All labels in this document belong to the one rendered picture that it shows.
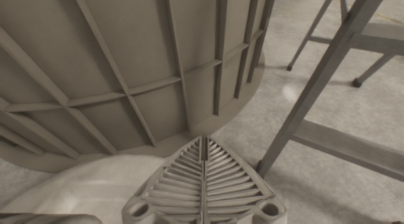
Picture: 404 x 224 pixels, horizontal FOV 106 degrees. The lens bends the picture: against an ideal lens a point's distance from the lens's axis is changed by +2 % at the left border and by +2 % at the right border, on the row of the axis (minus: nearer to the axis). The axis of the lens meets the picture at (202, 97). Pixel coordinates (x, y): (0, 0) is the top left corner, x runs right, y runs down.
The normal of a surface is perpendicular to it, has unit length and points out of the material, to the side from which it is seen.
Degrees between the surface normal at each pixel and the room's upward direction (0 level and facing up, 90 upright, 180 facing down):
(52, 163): 0
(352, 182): 0
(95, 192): 69
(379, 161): 0
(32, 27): 90
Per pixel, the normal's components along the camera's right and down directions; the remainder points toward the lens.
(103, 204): -0.03, -0.69
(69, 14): 0.30, 0.68
